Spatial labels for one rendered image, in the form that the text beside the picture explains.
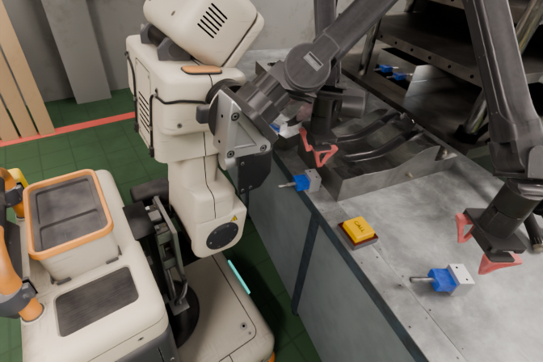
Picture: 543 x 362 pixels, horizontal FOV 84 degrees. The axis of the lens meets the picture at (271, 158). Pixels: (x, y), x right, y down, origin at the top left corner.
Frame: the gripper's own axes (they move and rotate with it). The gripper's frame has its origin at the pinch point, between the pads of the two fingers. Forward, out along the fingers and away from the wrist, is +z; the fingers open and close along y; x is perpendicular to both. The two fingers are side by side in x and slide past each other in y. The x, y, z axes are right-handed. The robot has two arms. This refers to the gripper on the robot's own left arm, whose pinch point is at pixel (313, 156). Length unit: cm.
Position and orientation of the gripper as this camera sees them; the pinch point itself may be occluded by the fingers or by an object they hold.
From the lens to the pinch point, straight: 89.2
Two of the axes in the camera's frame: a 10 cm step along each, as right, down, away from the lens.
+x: -9.5, 1.3, -2.9
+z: -0.7, 7.9, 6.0
